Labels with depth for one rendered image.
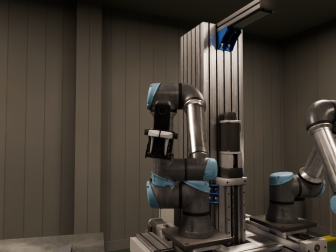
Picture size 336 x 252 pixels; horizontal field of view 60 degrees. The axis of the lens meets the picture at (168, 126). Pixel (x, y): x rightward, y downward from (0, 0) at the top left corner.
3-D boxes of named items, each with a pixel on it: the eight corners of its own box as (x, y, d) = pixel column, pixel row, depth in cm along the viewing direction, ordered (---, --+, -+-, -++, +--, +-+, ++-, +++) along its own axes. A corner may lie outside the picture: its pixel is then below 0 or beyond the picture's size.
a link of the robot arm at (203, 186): (211, 213, 119) (211, 179, 119) (178, 213, 119) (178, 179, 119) (208, 206, 131) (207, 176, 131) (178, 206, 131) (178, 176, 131)
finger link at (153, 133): (156, 155, 69) (158, 153, 78) (160, 130, 69) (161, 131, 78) (143, 153, 69) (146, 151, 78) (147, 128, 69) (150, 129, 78)
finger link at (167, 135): (169, 157, 69) (170, 155, 78) (173, 132, 69) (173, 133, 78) (156, 155, 69) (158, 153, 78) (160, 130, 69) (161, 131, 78)
